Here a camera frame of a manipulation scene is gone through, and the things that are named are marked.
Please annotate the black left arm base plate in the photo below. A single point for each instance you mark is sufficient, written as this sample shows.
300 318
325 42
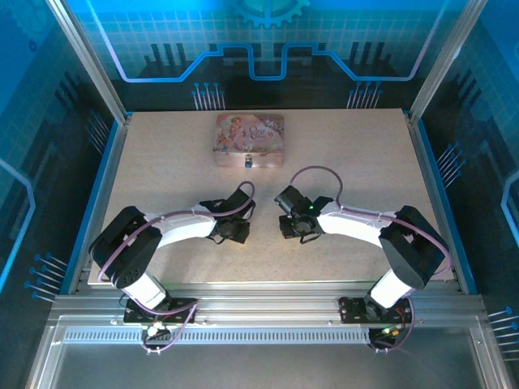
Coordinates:
182 312

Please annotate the aluminium frame side rail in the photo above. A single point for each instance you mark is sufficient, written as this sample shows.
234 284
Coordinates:
436 202
99 202

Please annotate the aluminium frame post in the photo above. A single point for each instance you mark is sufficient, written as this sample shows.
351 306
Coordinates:
446 56
87 56

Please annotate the pink floral tin box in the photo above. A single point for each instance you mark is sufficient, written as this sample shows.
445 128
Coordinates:
248 133

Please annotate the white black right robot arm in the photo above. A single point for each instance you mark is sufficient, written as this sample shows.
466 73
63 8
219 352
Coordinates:
353 227

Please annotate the small padlock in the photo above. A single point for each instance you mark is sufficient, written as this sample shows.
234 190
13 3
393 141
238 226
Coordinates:
247 163

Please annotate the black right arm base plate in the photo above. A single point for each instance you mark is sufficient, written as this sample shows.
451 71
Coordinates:
350 312

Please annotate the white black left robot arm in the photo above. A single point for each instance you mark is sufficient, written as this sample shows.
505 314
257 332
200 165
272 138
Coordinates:
186 227

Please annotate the aluminium frame cross rail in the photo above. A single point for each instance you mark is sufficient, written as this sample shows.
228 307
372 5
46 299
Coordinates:
267 302

